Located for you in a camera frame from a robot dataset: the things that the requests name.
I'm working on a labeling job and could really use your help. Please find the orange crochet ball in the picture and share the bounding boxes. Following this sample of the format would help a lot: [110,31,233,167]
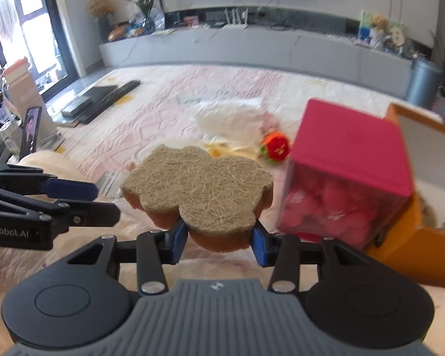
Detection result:
[259,131,290,164]

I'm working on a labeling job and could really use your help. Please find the white router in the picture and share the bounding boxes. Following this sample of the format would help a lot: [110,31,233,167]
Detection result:
[222,7,250,30]

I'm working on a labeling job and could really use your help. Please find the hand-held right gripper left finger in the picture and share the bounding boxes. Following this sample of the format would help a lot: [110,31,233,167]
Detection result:
[65,220,189,296]

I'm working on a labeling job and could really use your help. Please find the dried flowers in dark vase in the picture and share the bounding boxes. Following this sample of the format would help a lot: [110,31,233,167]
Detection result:
[86,0,115,42]

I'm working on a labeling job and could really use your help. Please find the flower-shaped loofah sponge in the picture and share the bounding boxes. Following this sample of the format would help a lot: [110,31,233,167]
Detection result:
[120,146,273,253]

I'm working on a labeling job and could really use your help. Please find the clear plastic bottle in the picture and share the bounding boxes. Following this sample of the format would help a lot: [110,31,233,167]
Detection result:
[150,2,166,31]

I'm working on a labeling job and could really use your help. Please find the black remote control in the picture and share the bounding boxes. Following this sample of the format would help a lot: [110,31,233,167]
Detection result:
[89,80,141,117]

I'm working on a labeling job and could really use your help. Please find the pink white crochet piece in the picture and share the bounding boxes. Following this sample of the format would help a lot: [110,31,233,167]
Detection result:
[195,98,279,146]

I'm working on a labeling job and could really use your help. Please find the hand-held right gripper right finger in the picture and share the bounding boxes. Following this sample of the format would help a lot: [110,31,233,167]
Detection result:
[250,220,371,293]

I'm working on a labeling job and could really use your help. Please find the yellow paper piece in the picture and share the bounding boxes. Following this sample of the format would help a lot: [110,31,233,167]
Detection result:
[109,94,136,108]

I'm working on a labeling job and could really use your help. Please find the dark flat board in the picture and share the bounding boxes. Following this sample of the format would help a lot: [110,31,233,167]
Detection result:
[61,86,117,125]

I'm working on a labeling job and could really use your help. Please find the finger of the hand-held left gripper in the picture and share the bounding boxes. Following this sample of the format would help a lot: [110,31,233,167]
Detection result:
[0,162,99,200]
[0,187,121,231]

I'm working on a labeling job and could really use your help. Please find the glass balcony door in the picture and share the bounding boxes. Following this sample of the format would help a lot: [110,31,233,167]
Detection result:
[0,0,79,101]

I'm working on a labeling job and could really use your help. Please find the stack of cardboard boxes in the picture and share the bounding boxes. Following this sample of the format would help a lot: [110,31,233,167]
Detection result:
[2,57,57,142]

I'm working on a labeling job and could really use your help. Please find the brown teddy bear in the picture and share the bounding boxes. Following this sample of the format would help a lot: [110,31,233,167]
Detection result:
[371,14,389,50]

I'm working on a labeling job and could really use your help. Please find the yellow crochet piece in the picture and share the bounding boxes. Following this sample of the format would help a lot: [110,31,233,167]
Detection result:
[206,140,261,161]

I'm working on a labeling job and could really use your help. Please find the white round plush toy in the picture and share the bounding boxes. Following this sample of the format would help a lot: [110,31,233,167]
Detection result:
[387,22,407,51]

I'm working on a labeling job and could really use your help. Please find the grey low cabinet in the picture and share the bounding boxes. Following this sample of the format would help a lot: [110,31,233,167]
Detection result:
[99,7,414,99]

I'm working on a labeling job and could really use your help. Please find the cream fluffy cushion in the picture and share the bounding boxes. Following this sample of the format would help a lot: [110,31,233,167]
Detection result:
[0,150,282,342]

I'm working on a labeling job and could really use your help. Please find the pink patterned rug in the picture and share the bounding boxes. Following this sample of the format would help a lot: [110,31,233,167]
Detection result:
[33,65,412,208]

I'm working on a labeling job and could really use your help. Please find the green plant in glass vase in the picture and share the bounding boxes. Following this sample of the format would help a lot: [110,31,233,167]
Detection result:
[124,0,167,35]

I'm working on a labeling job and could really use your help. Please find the black tablet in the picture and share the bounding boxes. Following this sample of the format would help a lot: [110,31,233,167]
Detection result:
[20,107,44,158]

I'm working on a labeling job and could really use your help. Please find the brown bread-shaped object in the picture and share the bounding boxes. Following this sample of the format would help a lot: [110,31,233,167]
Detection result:
[108,26,129,42]

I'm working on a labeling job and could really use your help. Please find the grey metal trash can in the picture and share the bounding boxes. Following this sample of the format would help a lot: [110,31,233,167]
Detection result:
[406,57,444,110]

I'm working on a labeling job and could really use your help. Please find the orange storage box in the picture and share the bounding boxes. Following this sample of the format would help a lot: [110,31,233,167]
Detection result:
[367,103,445,290]

